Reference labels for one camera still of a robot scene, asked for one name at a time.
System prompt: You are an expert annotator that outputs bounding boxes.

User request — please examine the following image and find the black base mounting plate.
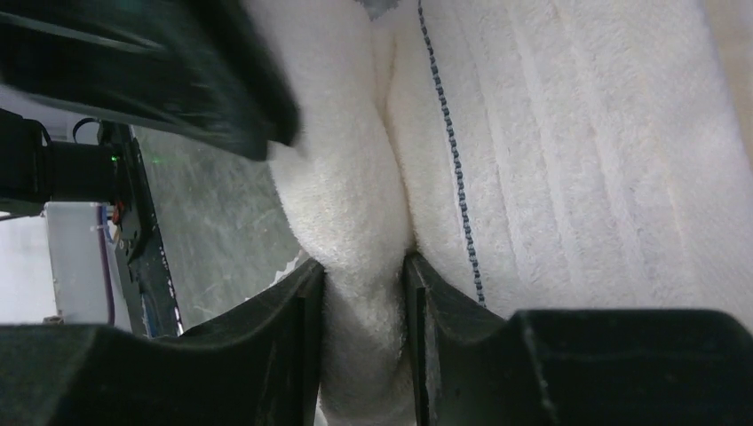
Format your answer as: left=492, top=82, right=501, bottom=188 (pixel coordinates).
left=113, top=124, right=183, bottom=337

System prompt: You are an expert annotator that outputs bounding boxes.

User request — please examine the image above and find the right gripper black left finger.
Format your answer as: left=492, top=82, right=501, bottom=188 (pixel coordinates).
left=1, top=260, right=324, bottom=425

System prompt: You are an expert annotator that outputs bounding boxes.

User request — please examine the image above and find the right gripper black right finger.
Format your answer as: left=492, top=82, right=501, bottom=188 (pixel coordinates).
left=402, top=254, right=752, bottom=425

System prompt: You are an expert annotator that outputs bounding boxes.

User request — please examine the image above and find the cream white towel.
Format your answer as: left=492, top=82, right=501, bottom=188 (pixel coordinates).
left=244, top=1, right=752, bottom=425

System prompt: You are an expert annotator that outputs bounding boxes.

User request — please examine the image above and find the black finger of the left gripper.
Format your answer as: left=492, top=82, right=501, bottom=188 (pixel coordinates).
left=1, top=0, right=301, bottom=161

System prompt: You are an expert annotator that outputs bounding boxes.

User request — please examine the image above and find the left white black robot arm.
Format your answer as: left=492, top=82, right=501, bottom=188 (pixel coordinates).
left=1, top=1, right=299, bottom=336

